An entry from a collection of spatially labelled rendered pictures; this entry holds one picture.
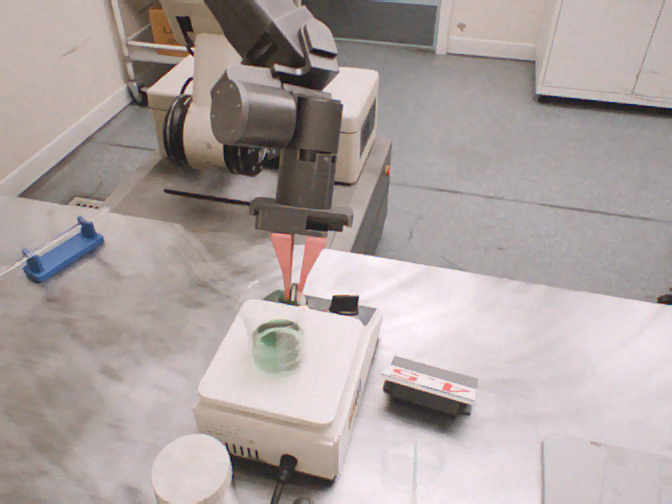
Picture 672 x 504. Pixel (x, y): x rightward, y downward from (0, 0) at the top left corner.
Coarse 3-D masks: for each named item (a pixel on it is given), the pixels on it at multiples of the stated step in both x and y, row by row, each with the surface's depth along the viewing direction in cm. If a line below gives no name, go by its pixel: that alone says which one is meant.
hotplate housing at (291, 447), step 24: (360, 360) 54; (360, 384) 54; (192, 408) 50; (216, 408) 49; (216, 432) 50; (240, 432) 49; (264, 432) 48; (288, 432) 48; (312, 432) 47; (336, 432) 48; (240, 456) 53; (264, 456) 51; (288, 456) 49; (312, 456) 49; (336, 456) 49
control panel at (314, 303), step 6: (312, 300) 63; (318, 300) 64; (324, 300) 64; (330, 300) 64; (312, 306) 61; (318, 306) 61; (324, 306) 62; (360, 306) 64; (366, 306) 64; (330, 312) 60; (360, 312) 61; (366, 312) 62; (372, 312) 62; (360, 318) 59; (366, 318) 59; (366, 324) 57
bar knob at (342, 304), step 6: (336, 294) 60; (342, 294) 61; (348, 294) 61; (354, 294) 61; (336, 300) 60; (342, 300) 60; (348, 300) 60; (354, 300) 61; (330, 306) 61; (336, 306) 60; (342, 306) 60; (348, 306) 61; (354, 306) 61; (336, 312) 60; (342, 312) 59; (348, 312) 59; (354, 312) 60
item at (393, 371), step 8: (392, 368) 59; (400, 376) 57; (408, 376) 57; (416, 376) 58; (424, 376) 59; (424, 384) 55; (432, 384) 56; (440, 384) 57; (448, 384) 58; (456, 392) 55; (464, 392) 56; (472, 392) 57
